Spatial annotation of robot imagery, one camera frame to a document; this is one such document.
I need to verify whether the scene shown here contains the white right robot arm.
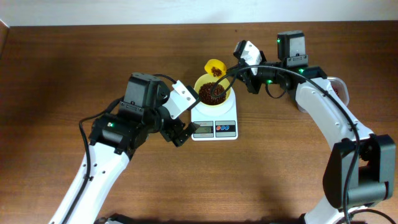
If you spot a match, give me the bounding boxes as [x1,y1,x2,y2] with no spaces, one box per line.
[226,30,396,223]

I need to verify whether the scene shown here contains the red beans in bowl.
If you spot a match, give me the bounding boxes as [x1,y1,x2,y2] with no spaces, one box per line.
[199,82,226,105]

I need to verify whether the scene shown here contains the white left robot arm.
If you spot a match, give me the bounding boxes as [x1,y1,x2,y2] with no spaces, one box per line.
[50,72,200,223]

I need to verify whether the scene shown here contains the small yellow scoop bowl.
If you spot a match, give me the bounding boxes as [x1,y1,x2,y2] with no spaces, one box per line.
[205,59,227,78]

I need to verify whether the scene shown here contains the white digital kitchen scale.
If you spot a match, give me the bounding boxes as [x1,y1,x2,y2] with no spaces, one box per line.
[191,88,238,141]

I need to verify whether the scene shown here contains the clear plastic container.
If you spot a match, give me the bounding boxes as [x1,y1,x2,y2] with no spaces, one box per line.
[294,77,349,113]

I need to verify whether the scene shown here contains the red beans in scoop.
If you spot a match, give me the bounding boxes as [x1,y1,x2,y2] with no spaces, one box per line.
[211,67,223,77]

